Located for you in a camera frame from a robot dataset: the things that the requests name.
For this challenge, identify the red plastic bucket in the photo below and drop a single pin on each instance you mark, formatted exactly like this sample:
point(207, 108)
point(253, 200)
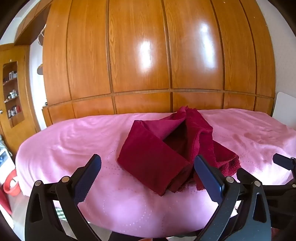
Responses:
point(11, 185)

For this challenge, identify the wooden cabinet with shelf niche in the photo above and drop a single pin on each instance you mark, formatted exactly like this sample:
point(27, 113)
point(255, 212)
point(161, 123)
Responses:
point(19, 129)

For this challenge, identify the green checked cloth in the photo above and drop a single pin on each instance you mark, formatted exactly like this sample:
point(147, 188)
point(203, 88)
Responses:
point(61, 214)

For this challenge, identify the pink bed blanket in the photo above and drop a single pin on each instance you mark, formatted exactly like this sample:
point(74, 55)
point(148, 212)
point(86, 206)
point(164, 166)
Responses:
point(69, 143)

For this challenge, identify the wooden panelled wardrobe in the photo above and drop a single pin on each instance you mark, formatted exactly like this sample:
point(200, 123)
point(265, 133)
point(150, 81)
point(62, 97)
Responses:
point(143, 58)

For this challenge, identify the white appliance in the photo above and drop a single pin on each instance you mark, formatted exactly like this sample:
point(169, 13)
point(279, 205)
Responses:
point(5, 160)

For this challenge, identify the white board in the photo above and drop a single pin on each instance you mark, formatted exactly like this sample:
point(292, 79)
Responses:
point(285, 109)

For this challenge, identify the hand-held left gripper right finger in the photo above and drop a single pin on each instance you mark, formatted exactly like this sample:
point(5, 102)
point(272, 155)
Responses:
point(208, 178)

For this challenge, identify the group of small bottles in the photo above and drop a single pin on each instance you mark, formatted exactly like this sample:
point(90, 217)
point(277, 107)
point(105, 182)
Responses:
point(12, 95)

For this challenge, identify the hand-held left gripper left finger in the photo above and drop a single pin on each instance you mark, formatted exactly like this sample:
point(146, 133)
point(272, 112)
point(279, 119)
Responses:
point(89, 172)

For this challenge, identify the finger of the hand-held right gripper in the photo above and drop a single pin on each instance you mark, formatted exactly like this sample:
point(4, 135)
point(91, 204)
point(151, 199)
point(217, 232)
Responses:
point(283, 161)
point(245, 176)

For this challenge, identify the red cloth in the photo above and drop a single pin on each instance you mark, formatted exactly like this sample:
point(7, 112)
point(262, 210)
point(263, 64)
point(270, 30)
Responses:
point(5, 204)

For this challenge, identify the dark red garment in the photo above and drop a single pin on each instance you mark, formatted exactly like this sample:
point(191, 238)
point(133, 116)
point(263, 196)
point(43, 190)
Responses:
point(152, 162)

